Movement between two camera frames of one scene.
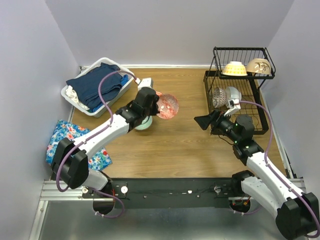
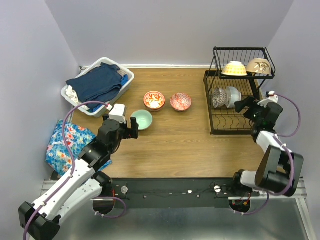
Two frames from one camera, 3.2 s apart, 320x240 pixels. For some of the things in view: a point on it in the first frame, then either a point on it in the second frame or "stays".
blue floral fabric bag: [99, 160] stays
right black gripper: [217, 116] -> [240, 104]
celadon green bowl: [145, 123] stays
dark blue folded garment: [86, 85] stays
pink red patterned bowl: [168, 105] -> [180, 102]
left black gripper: [155, 111] -> [130, 133]
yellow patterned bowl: [235, 68] stays
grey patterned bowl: [219, 97] stays
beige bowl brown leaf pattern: [259, 65] stays
